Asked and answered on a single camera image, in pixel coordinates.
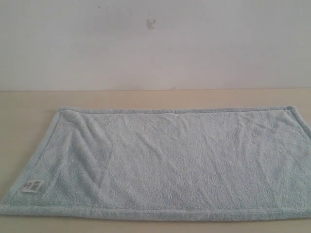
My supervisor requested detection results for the light blue fluffy towel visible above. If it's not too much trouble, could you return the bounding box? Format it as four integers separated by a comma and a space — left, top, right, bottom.
0, 106, 311, 221

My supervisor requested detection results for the white printed label sticker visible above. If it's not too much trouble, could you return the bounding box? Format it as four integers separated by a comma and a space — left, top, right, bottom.
20, 180, 44, 193

